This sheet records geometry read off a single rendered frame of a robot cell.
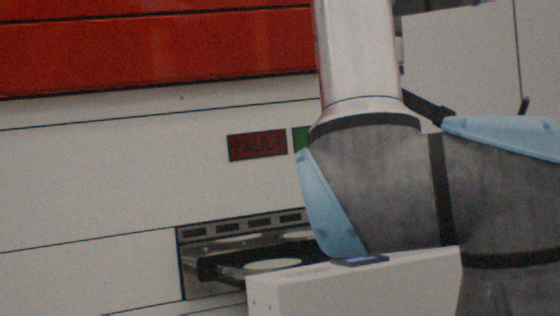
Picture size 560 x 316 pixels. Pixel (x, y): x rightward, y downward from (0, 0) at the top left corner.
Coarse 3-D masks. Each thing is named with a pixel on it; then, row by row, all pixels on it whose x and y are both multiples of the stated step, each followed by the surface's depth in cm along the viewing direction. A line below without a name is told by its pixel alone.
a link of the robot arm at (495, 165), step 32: (448, 128) 105; (480, 128) 102; (512, 128) 102; (544, 128) 103; (448, 160) 103; (480, 160) 103; (512, 160) 102; (544, 160) 102; (448, 192) 103; (480, 192) 102; (512, 192) 102; (544, 192) 102; (448, 224) 104; (480, 224) 103; (512, 224) 102; (544, 224) 102
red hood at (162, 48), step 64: (0, 0) 169; (64, 0) 173; (128, 0) 178; (192, 0) 183; (256, 0) 188; (0, 64) 169; (64, 64) 173; (128, 64) 178; (192, 64) 183; (256, 64) 188
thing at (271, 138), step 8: (240, 136) 191; (248, 136) 192; (256, 136) 193; (264, 136) 194; (272, 136) 194; (280, 136) 195; (232, 144) 191; (240, 144) 191; (248, 144) 192; (256, 144) 193; (264, 144) 194; (272, 144) 194; (280, 144) 195; (232, 152) 191; (240, 152) 192; (248, 152) 192; (256, 152) 193; (264, 152) 194; (272, 152) 194; (280, 152) 195
